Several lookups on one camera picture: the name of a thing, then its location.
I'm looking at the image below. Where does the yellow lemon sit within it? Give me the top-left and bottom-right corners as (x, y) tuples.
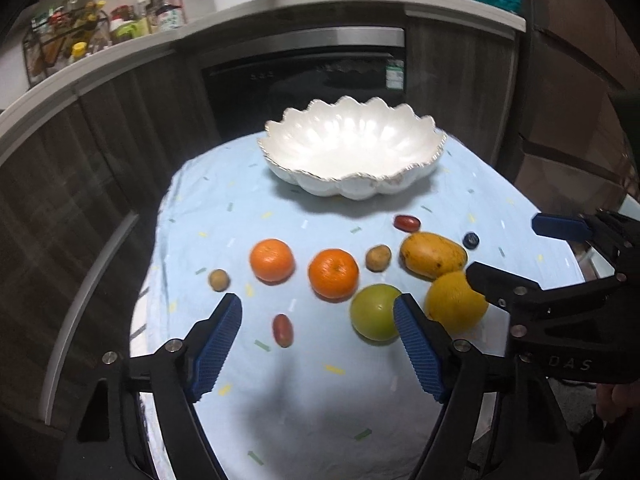
(424, 271), (488, 335)

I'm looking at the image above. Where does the dark blueberry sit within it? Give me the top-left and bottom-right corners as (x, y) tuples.
(462, 232), (480, 250)

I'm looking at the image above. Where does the small brown kiwi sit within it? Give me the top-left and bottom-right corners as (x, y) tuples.
(208, 269), (230, 292)
(364, 245), (393, 273)

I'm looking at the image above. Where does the yellow brown mango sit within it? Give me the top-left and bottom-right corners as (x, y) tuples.
(400, 232), (468, 280)

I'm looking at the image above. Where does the green apple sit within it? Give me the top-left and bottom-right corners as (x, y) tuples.
(349, 284), (401, 342)

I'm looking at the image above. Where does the red jujube front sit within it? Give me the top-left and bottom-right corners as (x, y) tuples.
(272, 313), (294, 348)

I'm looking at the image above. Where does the red jujube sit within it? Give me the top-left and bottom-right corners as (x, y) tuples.
(272, 313), (294, 348)
(393, 214), (421, 233)

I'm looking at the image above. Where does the orange mandarin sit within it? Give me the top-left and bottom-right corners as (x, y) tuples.
(308, 248), (359, 301)
(250, 238), (295, 284)

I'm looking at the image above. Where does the right hand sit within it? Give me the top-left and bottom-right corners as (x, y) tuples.
(596, 382), (640, 422)

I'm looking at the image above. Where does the light blue patterned tablecloth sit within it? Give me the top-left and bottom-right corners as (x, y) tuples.
(130, 136), (582, 479)

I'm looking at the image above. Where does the dark wood cabinet door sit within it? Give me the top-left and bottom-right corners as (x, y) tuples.
(1, 55), (219, 433)

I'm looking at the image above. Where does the white scalloped ceramic bowl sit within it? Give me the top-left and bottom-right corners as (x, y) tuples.
(257, 96), (448, 200)

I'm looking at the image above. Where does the black built-in dishwasher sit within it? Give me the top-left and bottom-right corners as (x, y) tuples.
(200, 26), (406, 142)

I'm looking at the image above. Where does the yellow capped bottle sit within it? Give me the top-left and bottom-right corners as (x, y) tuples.
(70, 41), (88, 64)

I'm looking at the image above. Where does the green lidded container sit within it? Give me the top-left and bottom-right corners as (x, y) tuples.
(111, 18), (149, 44)

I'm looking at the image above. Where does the large soy sauce bottle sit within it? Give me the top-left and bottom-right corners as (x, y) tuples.
(155, 0), (186, 32)

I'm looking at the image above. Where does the silver cabinet handle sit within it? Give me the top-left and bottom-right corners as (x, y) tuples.
(38, 211), (139, 427)

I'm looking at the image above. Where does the black wire spice rack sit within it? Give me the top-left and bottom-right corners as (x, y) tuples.
(22, 0), (112, 88)

